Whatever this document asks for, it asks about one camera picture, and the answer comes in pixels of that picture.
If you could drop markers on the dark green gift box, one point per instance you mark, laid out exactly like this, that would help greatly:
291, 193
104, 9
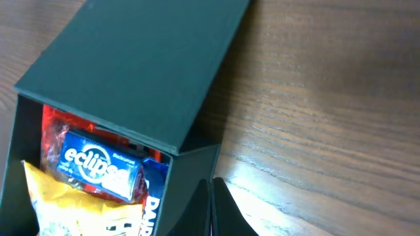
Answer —
139, 68

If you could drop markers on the Dairy Milk chocolate bar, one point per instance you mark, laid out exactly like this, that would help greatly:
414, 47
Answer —
155, 176

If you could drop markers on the yellow Hacks candy bag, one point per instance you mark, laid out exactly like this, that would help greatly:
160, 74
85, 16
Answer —
63, 210

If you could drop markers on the red Hacks candy bag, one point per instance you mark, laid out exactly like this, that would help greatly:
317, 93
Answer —
55, 125

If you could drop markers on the blue Eclipse mints box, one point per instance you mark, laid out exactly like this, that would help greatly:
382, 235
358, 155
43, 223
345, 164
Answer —
99, 165

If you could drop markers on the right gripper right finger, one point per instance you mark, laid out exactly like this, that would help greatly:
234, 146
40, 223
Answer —
227, 220

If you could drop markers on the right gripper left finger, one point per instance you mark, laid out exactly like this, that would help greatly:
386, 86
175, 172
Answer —
196, 218

